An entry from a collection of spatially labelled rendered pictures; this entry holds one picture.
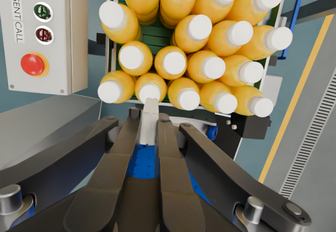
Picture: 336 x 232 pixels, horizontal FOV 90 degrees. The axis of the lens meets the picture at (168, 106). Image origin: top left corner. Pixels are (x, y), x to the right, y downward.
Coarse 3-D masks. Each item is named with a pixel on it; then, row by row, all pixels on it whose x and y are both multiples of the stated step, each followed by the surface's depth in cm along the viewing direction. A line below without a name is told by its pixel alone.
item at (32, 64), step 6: (30, 54) 28; (24, 60) 28; (30, 60) 28; (36, 60) 28; (24, 66) 28; (30, 66) 28; (36, 66) 28; (42, 66) 28; (30, 72) 28; (36, 72) 28
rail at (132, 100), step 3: (129, 99) 44; (132, 99) 44; (135, 99) 45; (132, 102) 44; (135, 102) 44; (138, 102) 44; (162, 102) 45; (165, 102) 45; (168, 102) 46; (165, 105) 45; (168, 105) 45; (171, 105) 45; (198, 105) 46; (195, 108) 46; (198, 108) 46; (201, 108) 46
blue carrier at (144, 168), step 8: (144, 152) 44; (152, 152) 44; (136, 160) 40; (144, 160) 40; (152, 160) 40; (136, 168) 37; (144, 168) 37; (152, 168) 37; (136, 176) 34; (144, 176) 34; (152, 176) 35; (192, 184) 34; (200, 192) 32
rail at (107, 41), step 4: (108, 0) 38; (112, 0) 40; (108, 40) 40; (108, 44) 40; (108, 48) 40; (108, 52) 41; (108, 56) 41; (108, 60) 41; (108, 64) 42; (108, 68) 42
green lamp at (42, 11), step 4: (36, 4) 26; (40, 4) 26; (36, 8) 26; (40, 8) 26; (44, 8) 26; (36, 12) 26; (40, 12) 26; (44, 12) 26; (48, 12) 27; (40, 16) 26; (44, 16) 27; (48, 16) 27
